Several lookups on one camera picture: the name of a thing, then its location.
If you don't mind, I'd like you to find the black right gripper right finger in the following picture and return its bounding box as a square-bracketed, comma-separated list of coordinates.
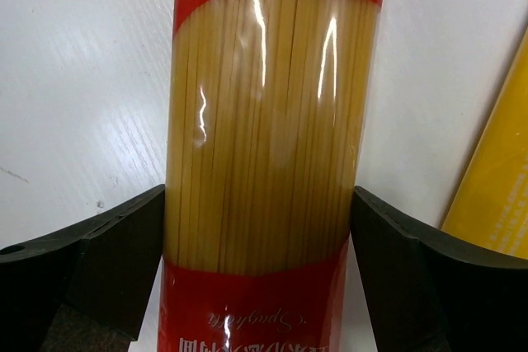
[350, 186, 527, 351]

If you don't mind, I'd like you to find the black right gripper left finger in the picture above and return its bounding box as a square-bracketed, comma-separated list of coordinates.
[1, 185, 165, 351]

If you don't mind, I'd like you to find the red spaghetti bag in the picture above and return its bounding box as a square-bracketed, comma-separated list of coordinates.
[158, 0, 382, 351]

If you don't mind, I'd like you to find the yellow pasta bag centre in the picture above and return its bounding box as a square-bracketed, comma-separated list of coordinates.
[441, 35, 528, 259]

